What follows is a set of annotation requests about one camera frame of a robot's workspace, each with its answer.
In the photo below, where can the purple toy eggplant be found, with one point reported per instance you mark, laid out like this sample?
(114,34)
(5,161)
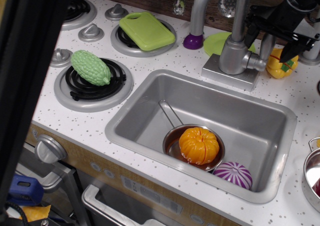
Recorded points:
(193,42)

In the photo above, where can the front right stove burner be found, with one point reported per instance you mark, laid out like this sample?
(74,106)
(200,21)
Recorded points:
(75,93)

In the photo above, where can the purple striped toy onion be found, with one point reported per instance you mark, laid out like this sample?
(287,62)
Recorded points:
(235,173)

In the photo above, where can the green toy bitter gourd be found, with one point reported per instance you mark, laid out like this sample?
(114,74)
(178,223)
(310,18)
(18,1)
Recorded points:
(91,68)

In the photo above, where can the yellow toy bell pepper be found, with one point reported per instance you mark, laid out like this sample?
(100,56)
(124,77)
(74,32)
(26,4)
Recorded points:
(280,70)

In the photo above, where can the green plastic plate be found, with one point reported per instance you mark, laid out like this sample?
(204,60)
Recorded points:
(214,43)

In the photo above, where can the silver oven door handle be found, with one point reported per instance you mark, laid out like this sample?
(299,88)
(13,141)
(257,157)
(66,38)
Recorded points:
(60,187)

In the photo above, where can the silver faucet lever handle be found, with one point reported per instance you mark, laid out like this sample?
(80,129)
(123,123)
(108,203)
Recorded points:
(259,61)

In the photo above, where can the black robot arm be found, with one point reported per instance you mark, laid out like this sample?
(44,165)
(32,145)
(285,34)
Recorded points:
(305,6)

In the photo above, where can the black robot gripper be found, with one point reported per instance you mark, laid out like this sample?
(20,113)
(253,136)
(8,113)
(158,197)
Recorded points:
(283,22)

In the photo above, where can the silver dishwasher door handle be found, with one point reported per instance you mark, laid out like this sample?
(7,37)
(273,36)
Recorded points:
(112,206)

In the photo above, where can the small steel saucepan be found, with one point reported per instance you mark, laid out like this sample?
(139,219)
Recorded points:
(170,143)

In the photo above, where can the silver toy faucet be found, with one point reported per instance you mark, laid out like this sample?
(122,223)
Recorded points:
(228,55)

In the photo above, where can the back left stove burner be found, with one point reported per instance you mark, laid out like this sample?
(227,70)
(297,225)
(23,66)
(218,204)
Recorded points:
(79,14)

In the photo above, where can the green toy cutting board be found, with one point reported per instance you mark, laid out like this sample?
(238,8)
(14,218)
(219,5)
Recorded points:
(147,32)

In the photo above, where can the orange toy pumpkin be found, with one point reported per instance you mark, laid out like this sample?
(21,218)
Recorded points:
(198,145)

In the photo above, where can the steel pot at right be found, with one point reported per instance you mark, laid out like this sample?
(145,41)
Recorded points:
(311,174)

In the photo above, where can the silver toy sink basin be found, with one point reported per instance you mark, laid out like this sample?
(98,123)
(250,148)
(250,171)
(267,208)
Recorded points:
(224,138)

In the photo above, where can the white post at right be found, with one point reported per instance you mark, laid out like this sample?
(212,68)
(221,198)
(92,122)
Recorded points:
(311,57)

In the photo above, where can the silver stove knob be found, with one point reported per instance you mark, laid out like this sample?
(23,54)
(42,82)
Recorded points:
(116,12)
(91,33)
(61,58)

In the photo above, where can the silver stove knob middle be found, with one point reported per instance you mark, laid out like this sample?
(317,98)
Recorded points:
(91,33)

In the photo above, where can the back right stove burner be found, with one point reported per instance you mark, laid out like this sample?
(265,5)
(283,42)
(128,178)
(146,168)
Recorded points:
(122,43)

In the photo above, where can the black pole in foreground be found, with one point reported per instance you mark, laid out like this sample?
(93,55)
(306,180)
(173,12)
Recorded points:
(29,32)

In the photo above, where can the stove burner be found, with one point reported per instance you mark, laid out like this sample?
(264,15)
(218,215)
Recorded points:
(79,14)
(75,93)
(122,43)

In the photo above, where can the silver stove knob back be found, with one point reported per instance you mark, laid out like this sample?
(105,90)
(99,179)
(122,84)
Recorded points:
(116,12)

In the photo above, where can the silver stove knob front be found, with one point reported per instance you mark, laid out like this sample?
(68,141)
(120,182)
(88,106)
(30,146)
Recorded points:
(61,58)

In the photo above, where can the silver oven dial knob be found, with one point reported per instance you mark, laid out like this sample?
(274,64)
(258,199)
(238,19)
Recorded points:
(48,150)

